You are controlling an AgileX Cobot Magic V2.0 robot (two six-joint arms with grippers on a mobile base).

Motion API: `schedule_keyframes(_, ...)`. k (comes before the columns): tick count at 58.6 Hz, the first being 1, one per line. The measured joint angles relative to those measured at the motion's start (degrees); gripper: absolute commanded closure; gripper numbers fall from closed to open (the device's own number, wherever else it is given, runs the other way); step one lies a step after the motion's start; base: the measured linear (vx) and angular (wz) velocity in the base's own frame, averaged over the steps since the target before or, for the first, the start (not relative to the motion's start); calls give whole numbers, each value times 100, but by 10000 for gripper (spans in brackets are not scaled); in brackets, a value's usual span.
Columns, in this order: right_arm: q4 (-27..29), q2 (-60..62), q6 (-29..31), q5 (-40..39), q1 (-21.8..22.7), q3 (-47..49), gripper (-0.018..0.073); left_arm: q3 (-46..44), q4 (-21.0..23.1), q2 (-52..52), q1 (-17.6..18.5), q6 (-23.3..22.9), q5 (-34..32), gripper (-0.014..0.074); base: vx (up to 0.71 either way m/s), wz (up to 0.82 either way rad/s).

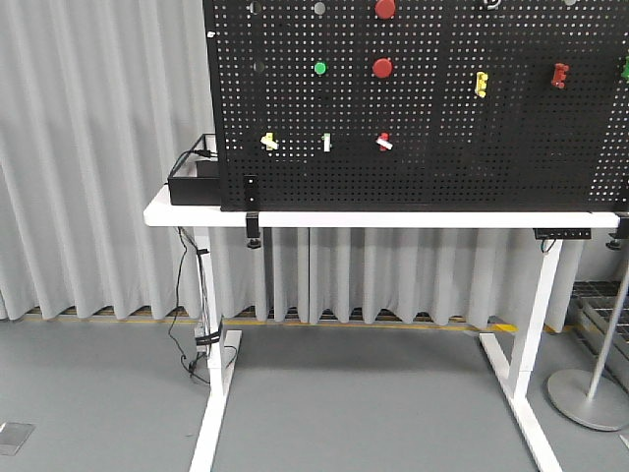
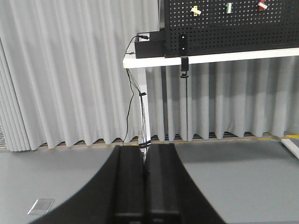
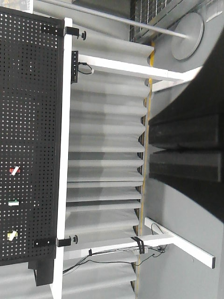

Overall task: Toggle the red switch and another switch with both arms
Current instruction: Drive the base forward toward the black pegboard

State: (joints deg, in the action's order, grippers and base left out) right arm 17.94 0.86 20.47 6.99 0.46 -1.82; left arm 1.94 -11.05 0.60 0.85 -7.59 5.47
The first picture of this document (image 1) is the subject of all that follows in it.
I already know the red toggle switch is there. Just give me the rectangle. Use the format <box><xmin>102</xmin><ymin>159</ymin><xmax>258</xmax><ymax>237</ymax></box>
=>
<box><xmin>375</xmin><ymin>132</ymin><xmax>393</xmax><ymax>151</ymax></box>
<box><xmin>550</xmin><ymin>63</ymin><xmax>570</xmax><ymax>89</ymax></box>

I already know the upper red round push button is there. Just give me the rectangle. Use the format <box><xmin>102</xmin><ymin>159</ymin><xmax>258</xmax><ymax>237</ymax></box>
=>
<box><xmin>374</xmin><ymin>0</ymin><xmax>396</xmax><ymax>20</ymax></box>

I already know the grey floor outlet plate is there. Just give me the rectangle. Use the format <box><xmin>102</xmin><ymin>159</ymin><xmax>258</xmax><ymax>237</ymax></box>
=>
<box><xmin>0</xmin><ymin>422</ymin><xmax>35</xmax><ymax>456</ymax></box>

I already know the red toggle switch lower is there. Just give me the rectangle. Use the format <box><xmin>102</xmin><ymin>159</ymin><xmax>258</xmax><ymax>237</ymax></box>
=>
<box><xmin>375</xmin><ymin>132</ymin><xmax>393</xmax><ymax>151</ymax></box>

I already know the red toggle switch upper right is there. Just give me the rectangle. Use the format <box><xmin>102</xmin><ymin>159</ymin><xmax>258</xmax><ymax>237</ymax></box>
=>
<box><xmin>550</xmin><ymin>63</ymin><xmax>570</xmax><ymax>89</ymax></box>

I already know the black left panel clamp bracket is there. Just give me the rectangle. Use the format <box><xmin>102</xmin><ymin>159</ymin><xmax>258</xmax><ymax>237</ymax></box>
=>
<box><xmin>244</xmin><ymin>174</ymin><xmax>261</xmax><ymax>250</ymax></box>

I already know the grey floor grating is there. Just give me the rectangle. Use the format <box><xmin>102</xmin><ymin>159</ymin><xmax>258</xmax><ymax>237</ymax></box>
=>
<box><xmin>566</xmin><ymin>281</ymin><xmax>628</xmax><ymax>390</ymax></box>

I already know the red round push button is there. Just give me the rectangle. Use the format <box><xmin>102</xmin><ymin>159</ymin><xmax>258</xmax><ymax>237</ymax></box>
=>
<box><xmin>374</xmin><ymin>0</ymin><xmax>396</xmax><ymax>20</ymax></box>
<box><xmin>372</xmin><ymin>57</ymin><xmax>393</xmax><ymax>79</ymax></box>

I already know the black table control panel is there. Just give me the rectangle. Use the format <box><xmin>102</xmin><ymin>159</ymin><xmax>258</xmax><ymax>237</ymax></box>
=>
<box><xmin>534</xmin><ymin>228</ymin><xmax>592</xmax><ymax>241</ymax></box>

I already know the black perforated pegboard panel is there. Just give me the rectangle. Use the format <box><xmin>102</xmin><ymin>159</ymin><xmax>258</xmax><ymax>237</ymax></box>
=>
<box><xmin>203</xmin><ymin>1</ymin><xmax>628</xmax><ymax>211</ymax></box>

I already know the grey curtain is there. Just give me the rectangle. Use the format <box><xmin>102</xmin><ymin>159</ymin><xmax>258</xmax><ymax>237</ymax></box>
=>
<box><xmin>0</xmin><ymin>0</ymin><xmax>586</xmax><ymax>326</ymax></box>

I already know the white height-adjustable table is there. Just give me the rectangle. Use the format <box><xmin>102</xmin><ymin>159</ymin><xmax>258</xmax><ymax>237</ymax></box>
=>
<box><xmin>143</xmin><ymin>187</ymin><xmax>623</xmax><ymax>471</ymax></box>

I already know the green switch at right edge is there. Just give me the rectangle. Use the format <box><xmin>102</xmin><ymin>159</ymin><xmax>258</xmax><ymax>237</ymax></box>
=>
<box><xmin>621</xmin><ymin>56</ymin><xmax>629</xmax><ymax>83</ymax></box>

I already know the lower red round push button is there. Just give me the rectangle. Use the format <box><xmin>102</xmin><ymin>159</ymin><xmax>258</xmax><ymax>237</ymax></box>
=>
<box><xmin>372</xmin><ymin>57</ymin><xmax>393</xmax><ymax>79</ymax></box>

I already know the black power cable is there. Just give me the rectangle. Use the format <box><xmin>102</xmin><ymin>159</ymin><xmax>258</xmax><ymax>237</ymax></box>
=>
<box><xmin>168</xmin><ymin>226</ymin><xmax>237</xmax><ymax>386</ymax></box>

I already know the yellow toggle switch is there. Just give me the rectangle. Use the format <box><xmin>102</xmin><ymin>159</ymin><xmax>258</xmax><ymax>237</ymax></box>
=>
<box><xmin>260</xmin><ymin>132</ymin><xmax>279</xmax><ymax>151</ymax></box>
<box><xmin>475</xmin><ymin>71</ymin><xmax>488</xmax><ymax>98</ymax></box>

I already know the green toggle switch lower middle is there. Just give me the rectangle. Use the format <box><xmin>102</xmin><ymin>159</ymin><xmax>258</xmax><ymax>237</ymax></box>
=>
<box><xmin>321</xmin><ymin>133</ymin><xmax>331</xmax><ymax>152</ymax></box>

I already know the grey round stand base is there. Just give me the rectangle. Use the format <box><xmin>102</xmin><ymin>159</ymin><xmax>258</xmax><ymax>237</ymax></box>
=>
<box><xmin>546</xmin><ymin>265</ymin><xmax>629</xmax><ymax>433</ymax></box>

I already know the black right panel clamp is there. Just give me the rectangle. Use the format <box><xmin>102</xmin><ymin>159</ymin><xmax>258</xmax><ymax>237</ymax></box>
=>
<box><xmin>605</xmin><ymin>211</ymin><xmax>629</xmax><ymax>251</ymax></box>

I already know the black open box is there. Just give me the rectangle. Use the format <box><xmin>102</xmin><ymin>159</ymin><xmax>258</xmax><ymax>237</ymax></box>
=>
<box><xmin>167</xmin><ymin>133</ymin><xmax>221</xmax><ymax>206</ymax></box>

